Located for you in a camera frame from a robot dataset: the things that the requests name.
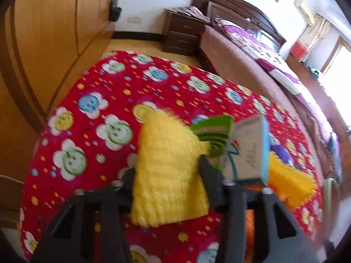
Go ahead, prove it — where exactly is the purple and white quilt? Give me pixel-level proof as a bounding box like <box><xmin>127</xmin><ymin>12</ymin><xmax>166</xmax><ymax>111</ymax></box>
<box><xmin>211</xmin><ymin>17</ymin><xmax>305</xmax><ymax>96</ymax></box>

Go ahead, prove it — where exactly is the purple plastic piece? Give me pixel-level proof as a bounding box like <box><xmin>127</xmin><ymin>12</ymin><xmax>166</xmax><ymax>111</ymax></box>
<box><xmin>270</xmin><ymin>144</ymin><xmax>295</xmax><ymax>167</ymax></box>

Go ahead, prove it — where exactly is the bed with purple bedding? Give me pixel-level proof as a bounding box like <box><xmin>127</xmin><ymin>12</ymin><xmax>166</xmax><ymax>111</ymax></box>
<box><xmin>199</xmin><ymin>25</ymin><xmax>343</xmax><ymax>187</ymax></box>

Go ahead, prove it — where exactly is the red flower printed blanket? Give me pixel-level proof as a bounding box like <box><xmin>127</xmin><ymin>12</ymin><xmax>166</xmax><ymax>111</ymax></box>
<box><xmin>19</xmin><ymin>50</ymin><xmax>327</xmax><ymax>263</ymax></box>

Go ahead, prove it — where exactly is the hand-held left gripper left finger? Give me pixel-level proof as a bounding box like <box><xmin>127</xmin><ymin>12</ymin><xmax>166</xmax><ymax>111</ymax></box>
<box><xmin>30</xmin><ymin>168</ymin><xmax>137</xmax><ymax>263</ymax></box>

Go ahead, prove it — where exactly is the white and blue carton box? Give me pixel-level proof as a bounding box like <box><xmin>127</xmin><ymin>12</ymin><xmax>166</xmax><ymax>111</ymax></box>
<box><xmin>222</xmin><ymin>114</ymin><xmax>270</xmax><ymax>186</ymax></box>

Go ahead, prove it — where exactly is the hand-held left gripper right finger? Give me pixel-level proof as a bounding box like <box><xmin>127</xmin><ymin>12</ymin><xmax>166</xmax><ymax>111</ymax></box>
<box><xmin>199</xmin><ymin>154</ymin><xmax>319</xmax><ymax>263</ymax></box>

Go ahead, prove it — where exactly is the cream and red curtain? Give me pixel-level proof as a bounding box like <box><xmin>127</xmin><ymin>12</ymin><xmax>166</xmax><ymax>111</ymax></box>
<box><xmin>290</xmin><ymin>14</ymin><xmax>332</xmax><ymax>62</ymax></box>

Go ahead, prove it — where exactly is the green striped packet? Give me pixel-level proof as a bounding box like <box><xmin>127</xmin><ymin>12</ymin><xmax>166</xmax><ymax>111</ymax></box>
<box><xmin>190</xmin><ymin>116</ymin><xmax>234</xmax><ymax>165</ymax></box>

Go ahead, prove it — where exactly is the dark wooden nightstand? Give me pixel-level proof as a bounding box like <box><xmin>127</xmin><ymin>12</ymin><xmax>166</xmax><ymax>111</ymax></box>
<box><xmin>161</xmin><ymin>7</ymin><xmax>211</xmax><ymax>57</ymax></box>

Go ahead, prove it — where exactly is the wooden wardrobe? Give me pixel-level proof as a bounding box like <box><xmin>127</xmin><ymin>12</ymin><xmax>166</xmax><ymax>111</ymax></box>
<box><xmin>0</xmin><ymin>0</ymin><xmax>123</xmax><ymax>132</ymax></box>

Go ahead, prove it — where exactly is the wooden framed window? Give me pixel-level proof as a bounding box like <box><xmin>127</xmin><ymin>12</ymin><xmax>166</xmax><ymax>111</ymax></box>
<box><xmin>321</xmin><ymin>36</ymin><xmax>351</xmax><ymax>110</ymax></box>

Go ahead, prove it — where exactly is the black wall pouch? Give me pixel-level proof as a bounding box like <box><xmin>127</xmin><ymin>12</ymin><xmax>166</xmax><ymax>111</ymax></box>
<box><xmin>109</xmin><ymin>0</ymin><xmax>122</xmax><ymax>22</ymax></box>

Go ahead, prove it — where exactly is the dark wooden headboard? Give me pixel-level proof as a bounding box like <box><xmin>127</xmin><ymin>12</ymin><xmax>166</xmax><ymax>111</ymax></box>
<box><xmin>193</xmin><ymin>0</ymin><xmax>287</xmax><ymax>52</ymax></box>

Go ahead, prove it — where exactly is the wall air conditioner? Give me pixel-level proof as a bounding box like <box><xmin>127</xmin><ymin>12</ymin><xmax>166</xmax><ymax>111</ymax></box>
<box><xmin>294</xmin><ymin>0</ymin><xmax>316</xmax><ymax>25</ymax></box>

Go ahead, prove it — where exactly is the yellow foam fruit net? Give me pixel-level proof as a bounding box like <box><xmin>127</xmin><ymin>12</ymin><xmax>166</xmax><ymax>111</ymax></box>
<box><xmin>130</xmin><ymin>109</ymin><xmax>210</xmax><ymax>227</ymax></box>

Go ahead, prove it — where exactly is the pink patterned cloth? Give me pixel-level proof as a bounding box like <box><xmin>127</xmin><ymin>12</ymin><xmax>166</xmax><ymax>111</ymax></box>
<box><xmin>167</xmin><ymin>5</ymin><xmax>211</xmax><ymax>23</ymax></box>

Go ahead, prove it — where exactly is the green basin with red inside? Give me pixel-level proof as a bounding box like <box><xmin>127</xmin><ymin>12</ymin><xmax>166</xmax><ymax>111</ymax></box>
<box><xmin>321</xmin><ymin>178</ymin><xmax>343</xmax><ymax>206</ymax></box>

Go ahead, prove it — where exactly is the pile of dark clothes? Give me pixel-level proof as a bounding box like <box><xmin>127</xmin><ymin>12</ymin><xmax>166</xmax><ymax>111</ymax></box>
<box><xmin>308</xmin><ymin>66</ymin><xmax>322</xmax><ymax>83</ymax></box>

